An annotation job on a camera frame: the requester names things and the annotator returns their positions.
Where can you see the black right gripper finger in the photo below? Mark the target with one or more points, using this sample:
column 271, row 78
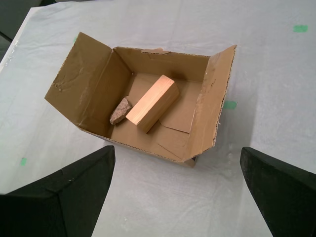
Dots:
column 286, row 197
column 49, row 209

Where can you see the speckled pinkish granite rock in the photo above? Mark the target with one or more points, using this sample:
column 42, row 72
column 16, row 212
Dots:
column 120, row 113

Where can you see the brown cardboard box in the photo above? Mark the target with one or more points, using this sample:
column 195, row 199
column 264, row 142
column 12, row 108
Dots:
column 86, row 86

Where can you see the light wooden block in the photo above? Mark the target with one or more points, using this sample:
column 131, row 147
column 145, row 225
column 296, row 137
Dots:
column 153, row 105

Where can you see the green tape strip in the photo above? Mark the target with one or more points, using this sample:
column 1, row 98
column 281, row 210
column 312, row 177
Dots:
column 231, row 105

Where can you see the green tape mark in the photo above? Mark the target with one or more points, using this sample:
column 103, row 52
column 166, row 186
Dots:
column 300, row 28

